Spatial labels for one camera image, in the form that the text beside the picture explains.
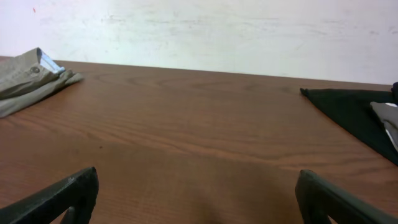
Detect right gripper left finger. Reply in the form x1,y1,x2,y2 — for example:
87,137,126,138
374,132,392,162
1,167,99,223

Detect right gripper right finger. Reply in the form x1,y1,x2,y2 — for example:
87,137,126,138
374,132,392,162
295,170,397,224

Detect dark grey garment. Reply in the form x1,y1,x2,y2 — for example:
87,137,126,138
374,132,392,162
370,102,397,150

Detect black garment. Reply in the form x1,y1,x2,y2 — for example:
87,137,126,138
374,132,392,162
300,83,397,164

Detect grey-green cotton shorts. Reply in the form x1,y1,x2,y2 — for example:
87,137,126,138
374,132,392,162
1,47,83,118

